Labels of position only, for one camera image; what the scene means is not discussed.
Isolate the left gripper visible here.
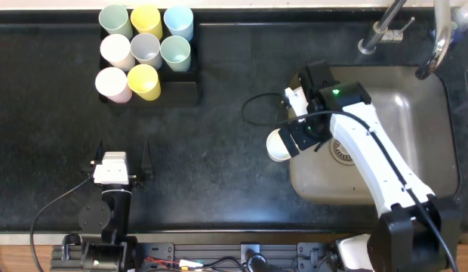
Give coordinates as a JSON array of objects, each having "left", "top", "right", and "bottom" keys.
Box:
[{"left": 88, "top": 139, "right": 156, "bottom": 190}]

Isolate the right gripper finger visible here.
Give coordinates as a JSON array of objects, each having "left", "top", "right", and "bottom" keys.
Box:
[{"left": 278, "top": 128, "right": 300, "bottom": 158}]

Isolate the white cup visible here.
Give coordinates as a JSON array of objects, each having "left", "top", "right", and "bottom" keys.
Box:
[
  {"left": 100, "top": 33, "right": 136, "bottom": 72},
  {"left": 266, "top": 128, "right": 295, "bottom": 162}
]

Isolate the pink cup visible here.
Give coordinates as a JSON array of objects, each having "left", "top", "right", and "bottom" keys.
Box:
[{"left": 94, "top": 66, "right": 133, "bottom": 104}]

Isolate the yellow cup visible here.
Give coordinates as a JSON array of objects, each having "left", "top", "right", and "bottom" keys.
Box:
[
  {"left": 127, "top": 63, "right": 162, "bottom": 102},
  {"left": 130, "top": 5, "right": 164, "bottom": 41}
]

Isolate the black tray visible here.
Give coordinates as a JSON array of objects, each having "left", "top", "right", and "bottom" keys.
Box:
[{"left": 97, "top": 22, "right": 201, "bottom": 107}]

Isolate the grey cup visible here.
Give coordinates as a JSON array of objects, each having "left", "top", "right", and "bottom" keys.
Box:
[{"left": 130, "top": 32, "right": 163, "bottom": 70}]

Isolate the green cup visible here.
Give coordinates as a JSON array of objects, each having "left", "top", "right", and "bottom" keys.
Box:
[
  {"left": 159, "top": 35, "right": 192, "bottom": 73},
  {"left": 98, "top": 4, "right": 134, "bottom": 40}
]

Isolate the steel sink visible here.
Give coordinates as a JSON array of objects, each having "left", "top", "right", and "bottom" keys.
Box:
[{"left": 288, "top": 66, "right": 461, "bottom": 207}]

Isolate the blue cup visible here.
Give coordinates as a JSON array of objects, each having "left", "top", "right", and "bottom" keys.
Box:
[{"left": 163, "top": 5, "right": 195, "bottom": 42}]

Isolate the steel tap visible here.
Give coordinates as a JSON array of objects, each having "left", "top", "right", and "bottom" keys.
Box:
[{"left": 357, "top": 0, "right": 454, "bottom": 81}]

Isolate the blue soap bottle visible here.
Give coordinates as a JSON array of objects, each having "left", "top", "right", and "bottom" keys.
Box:
[{"left": 451, "top": 2, "right": 468, "bottom": 45}]

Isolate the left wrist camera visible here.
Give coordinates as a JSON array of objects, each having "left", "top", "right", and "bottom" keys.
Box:
[{"left": 92, "top": 151, "right": 131, "bottom": 186}]

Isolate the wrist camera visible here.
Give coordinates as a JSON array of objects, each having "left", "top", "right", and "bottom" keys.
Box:
[
  {"left": 284, "top": 86, "right": 307, "bottom": 122},
  {"left": 92, "top": 151, "right": 131, "bottom": 186}
]

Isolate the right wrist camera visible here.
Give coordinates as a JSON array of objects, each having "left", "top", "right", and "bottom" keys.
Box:
[{"left": 284, "top": 86, "right": 307, "bottom": 122}]

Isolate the black cable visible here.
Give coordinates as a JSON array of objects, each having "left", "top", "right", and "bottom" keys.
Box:
[
  {"left": 29, "top": 177, "right": 92, "bottom": 272},
  {"left": 241, "top": 92, "right": 335, "bottom": 128}
]

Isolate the mounting rail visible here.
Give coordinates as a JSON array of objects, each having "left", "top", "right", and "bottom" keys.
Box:
[{"left": 51, "top": 241, "right": 340, "bottom": 272}]

